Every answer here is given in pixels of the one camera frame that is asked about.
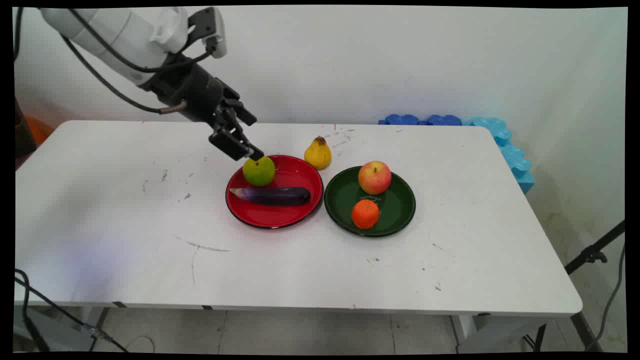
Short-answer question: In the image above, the black metal table brace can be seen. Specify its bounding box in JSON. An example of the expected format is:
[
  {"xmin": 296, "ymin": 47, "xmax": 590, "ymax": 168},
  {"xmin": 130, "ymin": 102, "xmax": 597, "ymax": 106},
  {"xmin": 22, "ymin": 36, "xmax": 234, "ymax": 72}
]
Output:
[{"xmin": 570, "ymin": 312, "xmax": 603, "ymax": 352}]

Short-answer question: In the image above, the white table leg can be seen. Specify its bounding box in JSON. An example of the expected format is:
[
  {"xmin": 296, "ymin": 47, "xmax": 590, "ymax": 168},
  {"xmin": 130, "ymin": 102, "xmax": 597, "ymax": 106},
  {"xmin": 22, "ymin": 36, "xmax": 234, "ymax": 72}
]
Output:
[
  {"xmin": 75, "ymin": 306, "xmax": 110, "ymax": 328},
  {"xmin": 450, "ymin": 314, "xmax": 547, "ymax": 354}
]

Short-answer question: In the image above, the light blue foam mat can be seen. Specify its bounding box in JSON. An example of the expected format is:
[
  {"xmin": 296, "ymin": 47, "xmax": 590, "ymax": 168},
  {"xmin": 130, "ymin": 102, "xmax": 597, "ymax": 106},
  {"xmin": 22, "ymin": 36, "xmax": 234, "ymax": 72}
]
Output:
[{"xmin": 460, "ymin": 117, "xmax": 536, "ymax": 195}]

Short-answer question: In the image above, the orange object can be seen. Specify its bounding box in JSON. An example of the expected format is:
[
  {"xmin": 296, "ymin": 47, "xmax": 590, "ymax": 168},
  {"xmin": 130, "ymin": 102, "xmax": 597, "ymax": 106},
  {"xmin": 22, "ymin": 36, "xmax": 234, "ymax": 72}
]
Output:
[{"xmin": 25, "ymin": 116, "xmax": 55, "ymax": 146}]

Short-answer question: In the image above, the green apple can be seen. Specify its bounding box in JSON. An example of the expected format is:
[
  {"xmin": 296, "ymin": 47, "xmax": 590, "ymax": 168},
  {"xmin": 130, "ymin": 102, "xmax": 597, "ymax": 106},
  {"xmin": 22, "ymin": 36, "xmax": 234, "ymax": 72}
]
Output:
[{"xmin": 242, "ymin": 155, "xmax": 276, "ymax": 188}]

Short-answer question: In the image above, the red yellow apple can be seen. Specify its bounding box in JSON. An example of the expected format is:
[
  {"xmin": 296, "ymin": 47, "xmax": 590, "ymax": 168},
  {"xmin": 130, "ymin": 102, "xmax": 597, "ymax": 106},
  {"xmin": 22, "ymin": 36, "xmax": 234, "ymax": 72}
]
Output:
[{"xmin": 357, "ymin": 160, "xmax": 392, "ymax": 196}]

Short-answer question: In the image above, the black tripod stand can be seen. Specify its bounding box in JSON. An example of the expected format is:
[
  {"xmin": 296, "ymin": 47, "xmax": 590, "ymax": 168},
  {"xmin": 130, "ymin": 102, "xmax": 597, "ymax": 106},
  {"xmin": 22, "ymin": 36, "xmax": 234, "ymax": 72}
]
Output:
[{"xmin": 564, "ymin": 220, "xmax": 626, "ymax": 276}]

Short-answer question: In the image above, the orange mandarin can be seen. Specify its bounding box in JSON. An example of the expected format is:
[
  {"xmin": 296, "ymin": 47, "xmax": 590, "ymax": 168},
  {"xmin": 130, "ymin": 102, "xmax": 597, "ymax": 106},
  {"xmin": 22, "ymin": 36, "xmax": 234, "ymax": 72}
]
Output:
[{"xmin": 351, "ymin": 199, "xmax": 381, "ymax": 230}]

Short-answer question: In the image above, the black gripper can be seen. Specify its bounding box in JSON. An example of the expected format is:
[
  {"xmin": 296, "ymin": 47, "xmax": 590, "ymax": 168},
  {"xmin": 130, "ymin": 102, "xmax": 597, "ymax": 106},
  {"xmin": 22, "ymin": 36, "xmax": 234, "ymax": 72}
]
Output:
[{"xmin": 138, "ymin": 55, "xmax": 265, "ymax": 162}]

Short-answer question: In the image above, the purple eggplant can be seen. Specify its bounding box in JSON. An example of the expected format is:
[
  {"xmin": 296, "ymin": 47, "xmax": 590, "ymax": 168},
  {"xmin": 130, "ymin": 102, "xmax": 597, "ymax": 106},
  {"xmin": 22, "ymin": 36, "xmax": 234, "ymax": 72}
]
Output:
[{"xmin": 229, "ymin": 186, "xmax": 312, "ymax": 207}]

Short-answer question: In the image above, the yellow pear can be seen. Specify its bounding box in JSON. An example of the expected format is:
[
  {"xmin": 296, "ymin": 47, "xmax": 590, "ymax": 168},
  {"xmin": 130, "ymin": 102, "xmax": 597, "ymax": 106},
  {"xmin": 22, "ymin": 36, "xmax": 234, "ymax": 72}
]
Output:
[{"xmin": 304, "ymin": 135, "xmax": 333, "ymax": 171}]

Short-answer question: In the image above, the black floor cable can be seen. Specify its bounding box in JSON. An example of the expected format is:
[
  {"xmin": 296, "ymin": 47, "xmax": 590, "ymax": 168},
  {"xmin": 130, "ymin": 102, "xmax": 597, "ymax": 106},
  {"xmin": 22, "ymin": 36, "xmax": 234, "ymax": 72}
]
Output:
[{"xmin": 14, "ymin": 276, "xmax": 130, "ymax": 353}]

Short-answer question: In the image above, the black looped cable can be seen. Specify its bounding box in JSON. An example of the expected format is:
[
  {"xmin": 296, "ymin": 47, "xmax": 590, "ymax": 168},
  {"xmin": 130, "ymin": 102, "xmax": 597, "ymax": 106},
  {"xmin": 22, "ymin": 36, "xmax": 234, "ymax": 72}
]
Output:
[{"xmin": 14, "ymin": 268, "xmax": 51, "ymax": 352}]

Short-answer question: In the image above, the grey hanging cable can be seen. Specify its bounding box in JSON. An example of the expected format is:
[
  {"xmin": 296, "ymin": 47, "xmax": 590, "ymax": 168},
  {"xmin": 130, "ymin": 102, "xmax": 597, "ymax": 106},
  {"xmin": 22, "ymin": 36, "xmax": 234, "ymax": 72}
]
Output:
[{"xmin": 585, "ymin": 242, "xmax": 626, "ymax": 352}]

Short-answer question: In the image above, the black cable with metal plug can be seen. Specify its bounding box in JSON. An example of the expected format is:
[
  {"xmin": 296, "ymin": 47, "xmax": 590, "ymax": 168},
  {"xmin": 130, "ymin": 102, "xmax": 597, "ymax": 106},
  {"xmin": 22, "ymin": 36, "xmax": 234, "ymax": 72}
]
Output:
[{"xmin": 59, "ymin": 34, "xmax": 187, "ymax": 115}]

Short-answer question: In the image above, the green plate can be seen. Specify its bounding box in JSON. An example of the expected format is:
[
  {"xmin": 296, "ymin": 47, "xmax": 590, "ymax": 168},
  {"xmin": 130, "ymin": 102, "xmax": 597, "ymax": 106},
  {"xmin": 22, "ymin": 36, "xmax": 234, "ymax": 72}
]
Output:
[{"xmin": 324, "ymin": 165, "xmax": 417, "ymax": 238}]

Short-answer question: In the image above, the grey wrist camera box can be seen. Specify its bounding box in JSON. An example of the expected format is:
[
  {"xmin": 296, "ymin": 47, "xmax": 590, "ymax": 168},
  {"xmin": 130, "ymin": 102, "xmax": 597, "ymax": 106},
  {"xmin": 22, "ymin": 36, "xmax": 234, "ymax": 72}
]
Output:
[{"xmin": 187, "ymin": 6, "xmax": 228, "ymax": 59}]

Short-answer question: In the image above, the thin black wall cable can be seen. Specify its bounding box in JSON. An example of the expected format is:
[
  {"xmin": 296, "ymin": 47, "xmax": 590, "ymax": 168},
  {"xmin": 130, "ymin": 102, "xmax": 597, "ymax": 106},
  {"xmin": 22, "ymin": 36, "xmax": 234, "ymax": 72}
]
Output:
[{"xmin": 13, "ymin": 7, "xmax": 24, "ymax": 62}]

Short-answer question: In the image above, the red plate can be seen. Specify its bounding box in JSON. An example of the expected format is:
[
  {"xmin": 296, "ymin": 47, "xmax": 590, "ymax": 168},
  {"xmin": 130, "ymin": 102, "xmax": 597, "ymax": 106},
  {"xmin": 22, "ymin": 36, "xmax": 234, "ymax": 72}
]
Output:
[{"xmin": 225, "ymin": 154, "xmax": 325, "ymax": 230}]

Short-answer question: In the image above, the black cable to wrist camera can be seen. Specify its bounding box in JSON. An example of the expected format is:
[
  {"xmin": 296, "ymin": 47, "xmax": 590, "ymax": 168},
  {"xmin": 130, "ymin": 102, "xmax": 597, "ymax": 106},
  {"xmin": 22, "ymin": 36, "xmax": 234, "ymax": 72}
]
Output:
[{"xmin": 67, "ymin": 8, "xmax": 218, "ymax": 74}]

